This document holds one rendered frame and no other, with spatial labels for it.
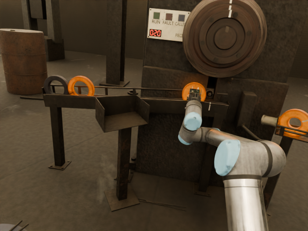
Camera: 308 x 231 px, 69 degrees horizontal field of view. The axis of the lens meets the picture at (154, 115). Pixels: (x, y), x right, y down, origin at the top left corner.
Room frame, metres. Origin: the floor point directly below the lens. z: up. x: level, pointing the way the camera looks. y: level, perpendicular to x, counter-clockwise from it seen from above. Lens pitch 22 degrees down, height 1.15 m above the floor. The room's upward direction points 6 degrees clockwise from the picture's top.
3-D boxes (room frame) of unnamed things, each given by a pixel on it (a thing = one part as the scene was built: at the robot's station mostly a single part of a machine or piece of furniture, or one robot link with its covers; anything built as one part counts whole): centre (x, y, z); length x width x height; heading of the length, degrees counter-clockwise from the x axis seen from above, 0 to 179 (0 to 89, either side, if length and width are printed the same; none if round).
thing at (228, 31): (1.32, -0.35, 1.11); 0.28 x 0.06 x 0.28; 83
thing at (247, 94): (1.41, -0.59, 0.68); 0.11 x 0.08 x 0.24; 173
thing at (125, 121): (1.23, 0.19, 0.36); 0.26 x 0.20 x 0.72; 118
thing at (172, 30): (1.57, -0.03, 1.15); 0.26 x 0.02 x 0.18; 83
